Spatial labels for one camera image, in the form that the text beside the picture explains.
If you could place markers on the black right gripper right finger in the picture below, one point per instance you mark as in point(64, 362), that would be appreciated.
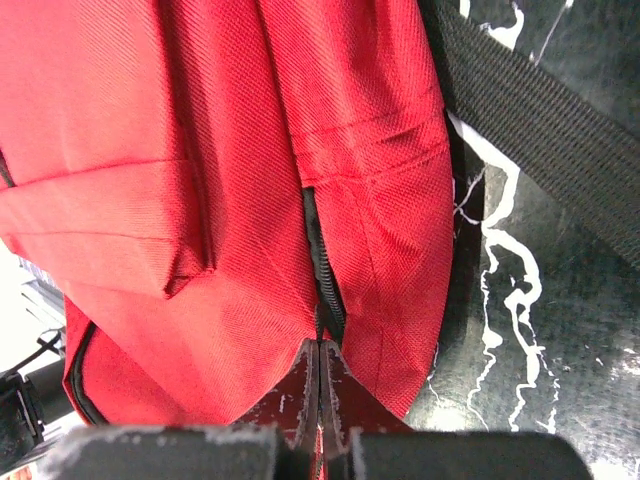
point(364, 440)

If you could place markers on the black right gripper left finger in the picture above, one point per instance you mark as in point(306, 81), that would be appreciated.
point(275, 439)

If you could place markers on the red backpack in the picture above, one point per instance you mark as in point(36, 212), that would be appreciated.
point(447, 190)

